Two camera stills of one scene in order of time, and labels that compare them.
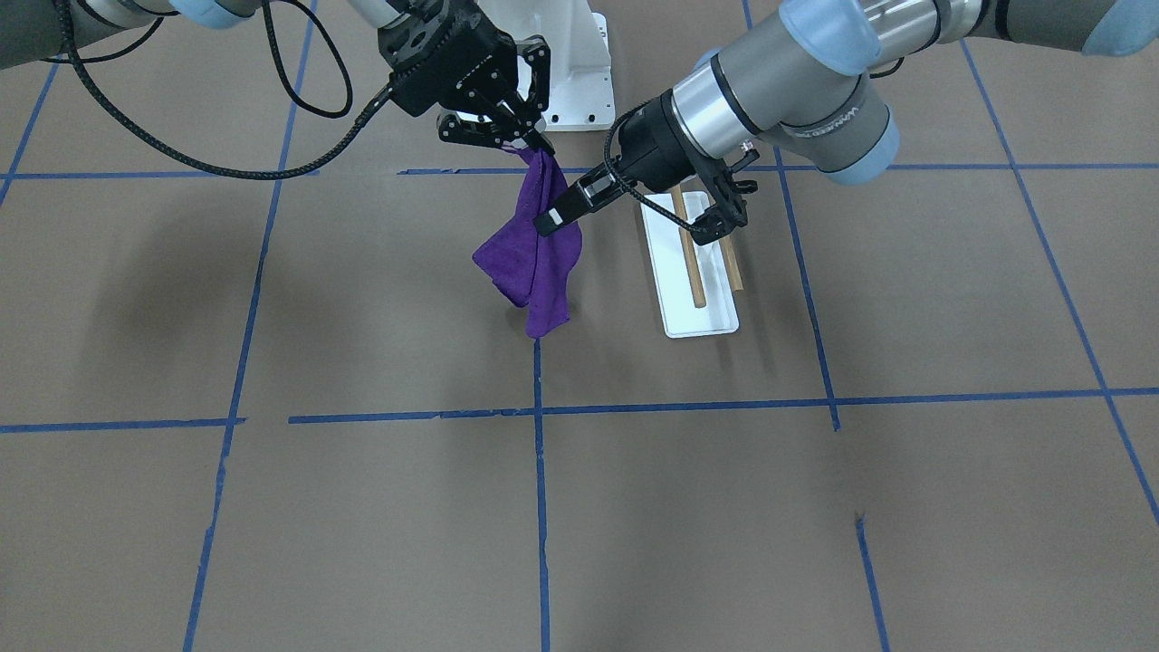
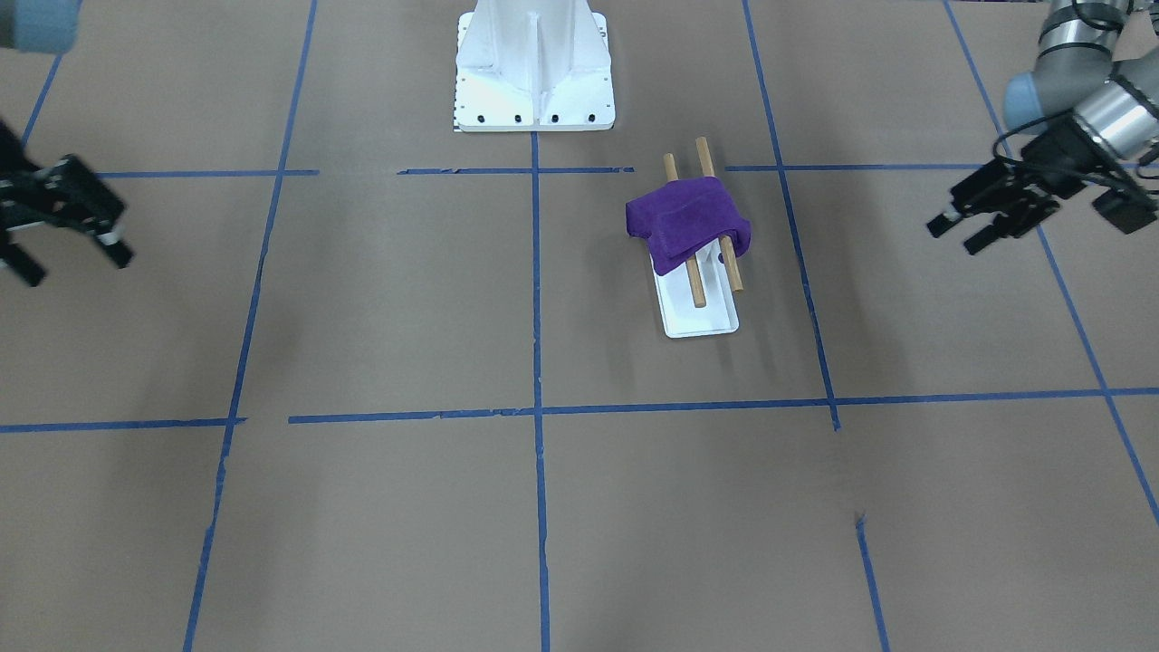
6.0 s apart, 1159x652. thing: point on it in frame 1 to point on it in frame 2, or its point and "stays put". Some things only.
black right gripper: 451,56 to 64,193
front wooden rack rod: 690,249 stays put
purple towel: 531,268 to 683,213
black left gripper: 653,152 to 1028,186
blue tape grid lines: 273,173 stays put
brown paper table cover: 253,397 stays put
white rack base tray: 681,316 stays put
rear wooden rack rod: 732,263 stays put
